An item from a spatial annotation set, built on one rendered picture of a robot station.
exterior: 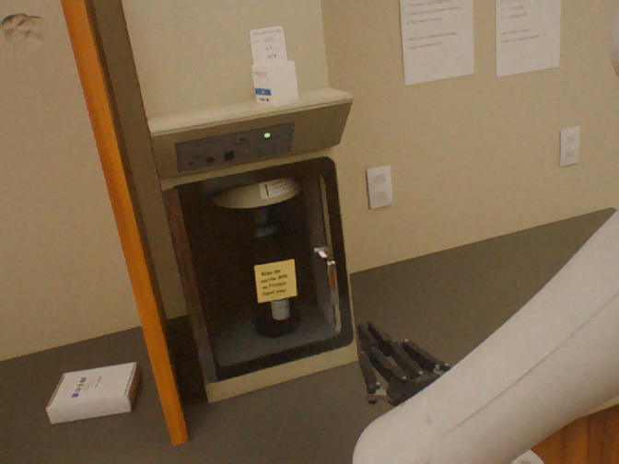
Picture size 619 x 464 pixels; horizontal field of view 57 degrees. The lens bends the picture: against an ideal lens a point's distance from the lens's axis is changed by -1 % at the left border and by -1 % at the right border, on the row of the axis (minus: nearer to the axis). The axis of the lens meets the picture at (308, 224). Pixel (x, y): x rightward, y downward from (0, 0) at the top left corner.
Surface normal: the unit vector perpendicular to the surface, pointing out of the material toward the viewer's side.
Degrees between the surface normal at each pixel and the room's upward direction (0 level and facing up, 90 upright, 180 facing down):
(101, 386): 0
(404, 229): 90
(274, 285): 90
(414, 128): 90
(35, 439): 0
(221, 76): 90
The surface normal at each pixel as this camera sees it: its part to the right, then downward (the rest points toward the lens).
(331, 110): 0.29, 0.87
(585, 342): -0.64, 0.17
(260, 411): -0.12, -0.93
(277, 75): 0.59, 0.22
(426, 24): 0.30, 0.30
